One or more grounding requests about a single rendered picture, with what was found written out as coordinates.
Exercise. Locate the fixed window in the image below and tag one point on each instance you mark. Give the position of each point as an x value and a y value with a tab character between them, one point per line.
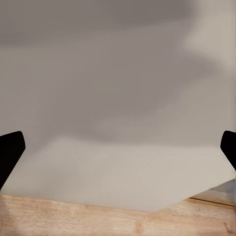
223	195

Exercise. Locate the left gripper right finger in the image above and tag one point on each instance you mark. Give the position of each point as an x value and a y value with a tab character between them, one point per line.
228	146

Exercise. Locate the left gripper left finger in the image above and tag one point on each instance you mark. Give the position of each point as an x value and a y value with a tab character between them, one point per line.
12	146

